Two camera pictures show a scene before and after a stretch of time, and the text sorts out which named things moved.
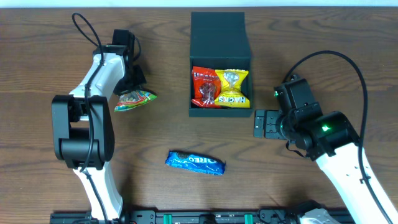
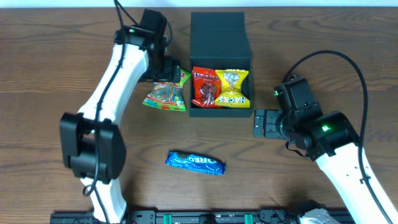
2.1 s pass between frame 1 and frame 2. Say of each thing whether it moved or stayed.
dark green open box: stayed
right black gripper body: stayed
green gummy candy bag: moved
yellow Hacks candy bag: stayed
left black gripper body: moved
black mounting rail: stayed
